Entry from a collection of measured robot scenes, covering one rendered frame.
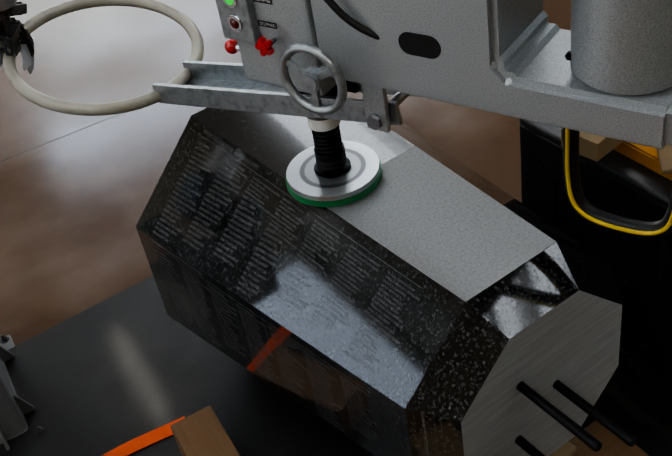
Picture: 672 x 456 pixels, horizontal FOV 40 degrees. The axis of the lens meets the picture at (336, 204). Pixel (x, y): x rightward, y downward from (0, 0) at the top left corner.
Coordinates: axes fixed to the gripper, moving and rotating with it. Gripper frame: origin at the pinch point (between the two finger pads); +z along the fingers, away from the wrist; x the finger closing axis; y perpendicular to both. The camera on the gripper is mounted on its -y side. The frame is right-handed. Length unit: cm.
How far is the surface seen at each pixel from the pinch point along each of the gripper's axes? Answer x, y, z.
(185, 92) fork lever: 47, 21, -11
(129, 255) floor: 8, -30, 104
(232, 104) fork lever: 59, 28, -14
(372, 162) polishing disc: 91, 34, -4
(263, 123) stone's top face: 63, 9, 7
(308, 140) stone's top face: 75, 19, 3
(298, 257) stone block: 76, 52, 9
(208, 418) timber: 51, 53, 74
